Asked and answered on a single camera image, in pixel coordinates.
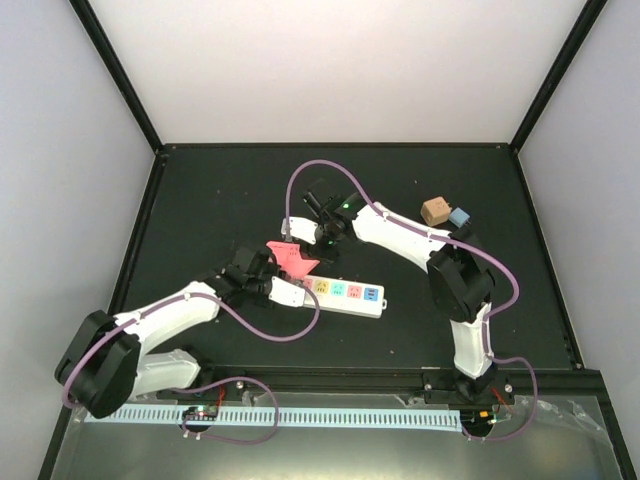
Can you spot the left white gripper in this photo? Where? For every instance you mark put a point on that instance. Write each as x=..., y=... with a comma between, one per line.
x=261, y=263

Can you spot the pink extension socket adapter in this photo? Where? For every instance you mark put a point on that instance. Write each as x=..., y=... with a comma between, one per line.
x=289, y=258

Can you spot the white power strip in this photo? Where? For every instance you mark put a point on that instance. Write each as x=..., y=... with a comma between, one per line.
x=347, y=297

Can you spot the orange cube plug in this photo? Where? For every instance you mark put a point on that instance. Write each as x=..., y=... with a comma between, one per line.
x=435, y=211

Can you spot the blue cube plug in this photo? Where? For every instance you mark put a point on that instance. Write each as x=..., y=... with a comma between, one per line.
x=459, y=217

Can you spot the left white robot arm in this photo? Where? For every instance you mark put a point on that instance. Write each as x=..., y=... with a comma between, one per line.
x=111, y=358

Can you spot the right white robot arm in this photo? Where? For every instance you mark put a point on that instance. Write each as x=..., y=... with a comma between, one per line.
x=460, y=282

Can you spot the left circuit board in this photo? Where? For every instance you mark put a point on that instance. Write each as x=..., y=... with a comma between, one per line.
x=200, y=413

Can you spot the circuit board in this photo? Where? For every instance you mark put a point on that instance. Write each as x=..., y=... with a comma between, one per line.
x=477, y=418
x=200, y=413

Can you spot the right circuit board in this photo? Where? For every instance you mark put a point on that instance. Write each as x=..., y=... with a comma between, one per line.
x=477, y=418

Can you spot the light blue slotted cable duct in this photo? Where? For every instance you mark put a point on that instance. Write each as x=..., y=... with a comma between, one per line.
x=238, y=416

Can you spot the black aluminium frame rail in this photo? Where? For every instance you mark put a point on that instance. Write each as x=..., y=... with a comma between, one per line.
x=437, y=385

